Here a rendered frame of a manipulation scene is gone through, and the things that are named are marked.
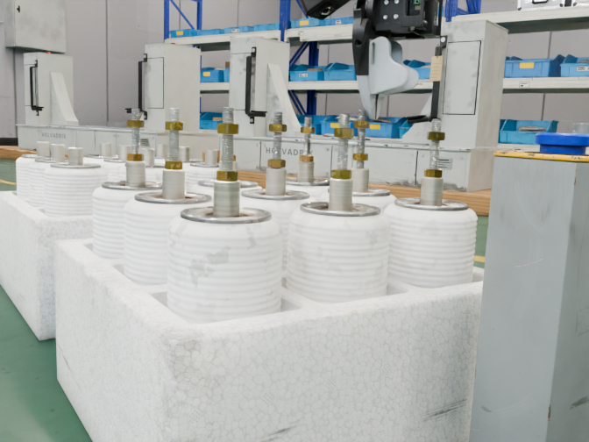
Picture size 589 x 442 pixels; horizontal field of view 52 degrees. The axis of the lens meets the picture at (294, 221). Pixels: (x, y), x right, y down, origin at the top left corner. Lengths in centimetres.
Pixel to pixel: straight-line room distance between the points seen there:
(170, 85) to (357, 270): 340
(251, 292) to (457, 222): 23
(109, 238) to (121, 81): 752
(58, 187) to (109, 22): 721
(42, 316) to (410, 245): 57
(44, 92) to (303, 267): 454
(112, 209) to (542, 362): 45
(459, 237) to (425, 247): 4
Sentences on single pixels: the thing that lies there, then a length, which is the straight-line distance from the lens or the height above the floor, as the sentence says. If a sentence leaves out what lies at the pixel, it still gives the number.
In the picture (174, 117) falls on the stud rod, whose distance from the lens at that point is 60.
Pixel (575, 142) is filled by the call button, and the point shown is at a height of 32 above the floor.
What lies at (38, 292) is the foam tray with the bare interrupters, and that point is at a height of 7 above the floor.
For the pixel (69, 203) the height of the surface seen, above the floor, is 20.
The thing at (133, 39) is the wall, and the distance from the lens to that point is 836.
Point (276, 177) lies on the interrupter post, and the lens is 65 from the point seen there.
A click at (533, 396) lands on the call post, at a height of 14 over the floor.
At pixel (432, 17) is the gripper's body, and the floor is 45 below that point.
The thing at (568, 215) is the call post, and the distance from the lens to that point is 45.
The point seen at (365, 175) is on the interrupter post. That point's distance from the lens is 72.
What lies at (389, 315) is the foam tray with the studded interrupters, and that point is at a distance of 52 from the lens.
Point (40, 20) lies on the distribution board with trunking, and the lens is 738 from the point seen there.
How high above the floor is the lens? 33
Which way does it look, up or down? 9 degrees down
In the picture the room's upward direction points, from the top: 2 degrees clockwise
